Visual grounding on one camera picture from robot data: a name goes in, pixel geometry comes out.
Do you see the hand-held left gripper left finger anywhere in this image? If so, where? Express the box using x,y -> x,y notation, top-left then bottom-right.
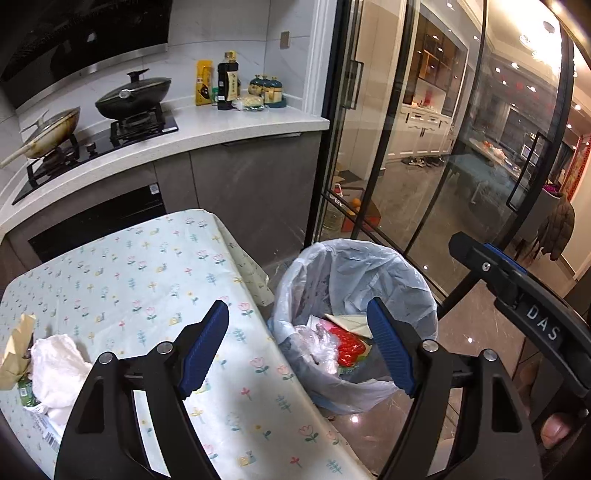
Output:
54,299 -> 230,480

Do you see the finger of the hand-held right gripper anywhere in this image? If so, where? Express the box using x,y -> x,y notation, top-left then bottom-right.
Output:
449,232 -> 525,315
482,242 -> 532,280

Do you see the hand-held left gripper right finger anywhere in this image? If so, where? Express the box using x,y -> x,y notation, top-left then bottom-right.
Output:
366,296 -> 542,480

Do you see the red plastic bag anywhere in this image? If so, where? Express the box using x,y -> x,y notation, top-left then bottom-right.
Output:
336,329 -> 372,366

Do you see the trash bin with translucent liner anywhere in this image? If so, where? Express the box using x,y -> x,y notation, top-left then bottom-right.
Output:
268,237 -> 439,415

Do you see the white tissue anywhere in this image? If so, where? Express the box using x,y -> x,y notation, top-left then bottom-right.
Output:
30,335 -> 95,425

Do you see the small green packet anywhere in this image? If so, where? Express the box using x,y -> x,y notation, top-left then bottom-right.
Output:
17,376 -> 44,408

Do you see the torn paper bag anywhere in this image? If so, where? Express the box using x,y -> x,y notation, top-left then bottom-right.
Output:
0,313 -> 38,393

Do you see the person's right hand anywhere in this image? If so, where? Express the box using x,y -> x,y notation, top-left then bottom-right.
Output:
521,357 -> 583,452

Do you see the brown hanging coat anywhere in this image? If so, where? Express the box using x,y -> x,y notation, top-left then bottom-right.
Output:
538,193 -> 577,278

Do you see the floral tablecloth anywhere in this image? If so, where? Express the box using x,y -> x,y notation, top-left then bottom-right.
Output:
0,209 -> 382,480

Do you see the dining table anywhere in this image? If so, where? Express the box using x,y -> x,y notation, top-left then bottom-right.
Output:
445,138 -> 527,206

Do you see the cardboard box with oranges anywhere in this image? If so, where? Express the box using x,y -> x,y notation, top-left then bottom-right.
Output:
342,187 -> 382,234

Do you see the white sideboard cabinet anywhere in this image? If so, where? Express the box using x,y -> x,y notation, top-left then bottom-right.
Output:
388,104 -> 455,162

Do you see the clear plastic water jug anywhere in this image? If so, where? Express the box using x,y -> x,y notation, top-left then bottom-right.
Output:
322,182 -> 354,232

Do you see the black built-in oven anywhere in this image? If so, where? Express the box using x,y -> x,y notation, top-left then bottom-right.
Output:
28,182 -> 167,264

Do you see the wooden display cabinet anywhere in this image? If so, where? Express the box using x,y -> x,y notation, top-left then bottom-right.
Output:
404,14 -> 467,109

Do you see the black framed glass sliding door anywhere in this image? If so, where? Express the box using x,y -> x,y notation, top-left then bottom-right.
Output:
305,0 -> 591,324

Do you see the black gas stove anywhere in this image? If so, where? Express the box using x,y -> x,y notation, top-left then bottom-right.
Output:
11,104 -> 180,206

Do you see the black wok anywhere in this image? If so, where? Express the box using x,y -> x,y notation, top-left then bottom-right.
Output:
95,83 -> 172,120

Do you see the pale food bag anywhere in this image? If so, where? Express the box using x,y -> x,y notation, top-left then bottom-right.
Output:
232,95 -> 267,113

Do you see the beige wok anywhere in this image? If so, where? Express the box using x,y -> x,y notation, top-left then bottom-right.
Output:
0,113 -> 81,169

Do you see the seasoning jar set with tray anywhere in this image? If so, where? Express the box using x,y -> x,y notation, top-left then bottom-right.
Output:
248,74 -> 287,109

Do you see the dark sauce bottle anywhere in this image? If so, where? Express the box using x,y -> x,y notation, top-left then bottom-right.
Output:
217,51 -> 241,112

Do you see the yellow seasoning packet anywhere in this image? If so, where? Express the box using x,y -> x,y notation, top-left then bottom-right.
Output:
195,60 -> 214,107

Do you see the glass wok lid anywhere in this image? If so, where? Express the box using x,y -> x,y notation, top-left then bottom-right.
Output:
19,107 -> 80,139

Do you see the black range hood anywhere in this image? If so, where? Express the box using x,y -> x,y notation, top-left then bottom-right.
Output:
0,0 -> 174,112

